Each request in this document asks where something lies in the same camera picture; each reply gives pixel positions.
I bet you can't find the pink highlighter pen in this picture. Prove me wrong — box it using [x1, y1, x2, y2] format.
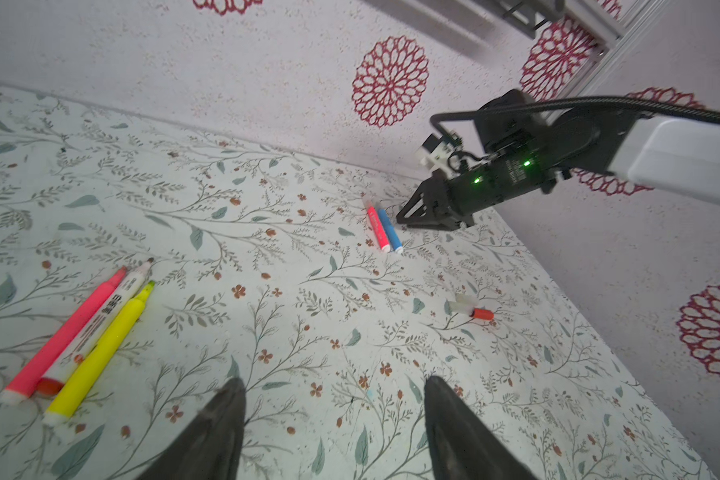
[364, 200, 391, 253]

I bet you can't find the red pen cap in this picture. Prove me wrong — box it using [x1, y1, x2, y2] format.
[471, 308, 495, 322]

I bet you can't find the white red marker pen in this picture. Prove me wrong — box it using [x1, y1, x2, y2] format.
[36, 258, 154, 398]

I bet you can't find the pink highlighter on table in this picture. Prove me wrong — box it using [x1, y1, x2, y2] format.
[0, 267, 127, 405]

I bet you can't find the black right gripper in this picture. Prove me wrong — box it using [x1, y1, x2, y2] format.
[396, 89, 600, 230]

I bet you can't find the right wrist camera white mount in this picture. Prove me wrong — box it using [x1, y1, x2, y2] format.
[415, 134, 460, 179]

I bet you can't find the blue highlighter pen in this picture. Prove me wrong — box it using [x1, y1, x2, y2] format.
[377, 208, 403, 253]

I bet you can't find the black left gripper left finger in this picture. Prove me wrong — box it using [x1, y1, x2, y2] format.
[139, 378, 246, 480]

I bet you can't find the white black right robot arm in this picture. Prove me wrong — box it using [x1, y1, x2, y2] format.
[396, 89, 720, 231]

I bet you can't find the yellow highlighter pen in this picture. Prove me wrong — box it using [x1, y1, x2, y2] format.
[43, 281, 155, 427]

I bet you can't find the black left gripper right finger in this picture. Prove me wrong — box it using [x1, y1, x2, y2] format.
[424, 376, 536, 480]

